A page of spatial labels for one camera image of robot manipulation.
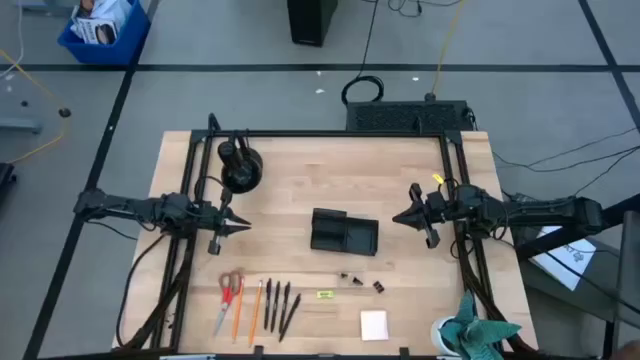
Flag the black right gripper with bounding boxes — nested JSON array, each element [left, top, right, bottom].
[[391, 182, 449, 250]]

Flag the grey metal bracket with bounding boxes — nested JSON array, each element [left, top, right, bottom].
[[0, 117, 44, 135]]

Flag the black metal beam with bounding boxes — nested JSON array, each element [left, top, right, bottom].
[[514, 193, 640, 262]]

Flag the red-handled scissors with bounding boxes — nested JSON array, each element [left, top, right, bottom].
[[213, 268, 246, 337]]

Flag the black aluminium table frame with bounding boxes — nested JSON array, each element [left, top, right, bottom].
[[112, 112, 541, 360]]

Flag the green plant in white pot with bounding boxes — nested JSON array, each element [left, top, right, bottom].
[[430, 289, 523, 360]]

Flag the black pen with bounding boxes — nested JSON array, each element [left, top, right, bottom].
[[263, 277, 273, 331], [277, 292, 303, 344], [270, 280, 282, 334], [277, 281, 292, 334]]

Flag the black vented computer case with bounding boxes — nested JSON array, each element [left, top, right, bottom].
[[345, 99, 475, 134]]

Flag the white printed papers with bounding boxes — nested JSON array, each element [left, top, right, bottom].
[[69, 0, 133, 46]]

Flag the pink sticky note pad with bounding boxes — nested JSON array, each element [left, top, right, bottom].
[[359, 309, 390, 342]]

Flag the white paper sheet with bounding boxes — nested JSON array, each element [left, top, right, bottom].
[[529, 225, 598, 293]]

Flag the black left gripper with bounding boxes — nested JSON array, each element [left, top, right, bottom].
[[199, 188, 252, 256]]

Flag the black coiled cable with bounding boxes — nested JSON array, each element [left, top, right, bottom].
[[340, 0, 386, 107]]

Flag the black mesh desk organizer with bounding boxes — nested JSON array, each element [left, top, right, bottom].
[[309, 207, 380, 257]]

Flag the blue plastic bin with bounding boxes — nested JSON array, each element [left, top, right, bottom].
[[56, 0, 152, 67]]

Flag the yellow cable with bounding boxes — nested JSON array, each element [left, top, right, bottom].
[[0, 48, 71, 166], [430, 0, 469, 96]]

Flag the black box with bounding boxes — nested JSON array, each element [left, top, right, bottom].
[[286, 0, 339, 48]]

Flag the grey metal post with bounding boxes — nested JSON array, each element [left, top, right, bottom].
[[617, 209, 640, 331]]

